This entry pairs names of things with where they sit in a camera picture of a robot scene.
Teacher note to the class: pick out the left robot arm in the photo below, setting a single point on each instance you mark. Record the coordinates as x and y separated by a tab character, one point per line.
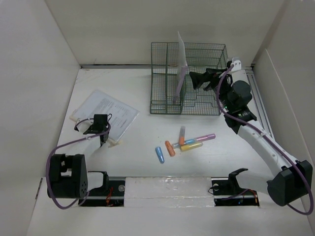
68	176

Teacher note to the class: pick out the orange capped clear marker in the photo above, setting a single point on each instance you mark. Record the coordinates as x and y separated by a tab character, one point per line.
182	136

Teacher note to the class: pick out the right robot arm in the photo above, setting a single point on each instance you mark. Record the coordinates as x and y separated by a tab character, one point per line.
290	179

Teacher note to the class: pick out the orange marker pen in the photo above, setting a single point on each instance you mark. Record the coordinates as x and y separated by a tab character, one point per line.
170	148

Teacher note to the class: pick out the blue marker pen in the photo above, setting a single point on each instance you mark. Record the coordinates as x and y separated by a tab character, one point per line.
159	154

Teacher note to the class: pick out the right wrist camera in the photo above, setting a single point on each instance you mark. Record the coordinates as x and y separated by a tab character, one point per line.
235	64

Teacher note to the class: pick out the aluminium rail right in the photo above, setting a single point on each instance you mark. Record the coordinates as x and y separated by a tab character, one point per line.
262	115

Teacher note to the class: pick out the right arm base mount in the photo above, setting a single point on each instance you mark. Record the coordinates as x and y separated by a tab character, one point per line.
228	193

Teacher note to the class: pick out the yellow marker pen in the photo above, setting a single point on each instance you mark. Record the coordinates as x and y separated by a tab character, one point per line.
191	146

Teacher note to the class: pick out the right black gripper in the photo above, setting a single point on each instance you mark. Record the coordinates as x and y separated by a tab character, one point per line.
213	75

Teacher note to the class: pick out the light blue capped marker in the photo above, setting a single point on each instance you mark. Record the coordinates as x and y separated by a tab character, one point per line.
186	142

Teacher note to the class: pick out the clear zip pouch purple zipper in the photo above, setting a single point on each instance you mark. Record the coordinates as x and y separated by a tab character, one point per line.
182	68

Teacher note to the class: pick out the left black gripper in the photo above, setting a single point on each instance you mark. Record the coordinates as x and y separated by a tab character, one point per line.
89	128

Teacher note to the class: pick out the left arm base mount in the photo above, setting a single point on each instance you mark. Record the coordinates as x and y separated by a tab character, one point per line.
110	194

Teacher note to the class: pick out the white notebook booklet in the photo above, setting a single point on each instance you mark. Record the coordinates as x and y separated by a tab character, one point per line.
121	115

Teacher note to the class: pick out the pink marker pen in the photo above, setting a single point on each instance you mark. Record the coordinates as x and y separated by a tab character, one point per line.
205	138

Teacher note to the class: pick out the green wire mesh organizer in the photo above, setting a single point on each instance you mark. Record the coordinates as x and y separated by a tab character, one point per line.
164	80

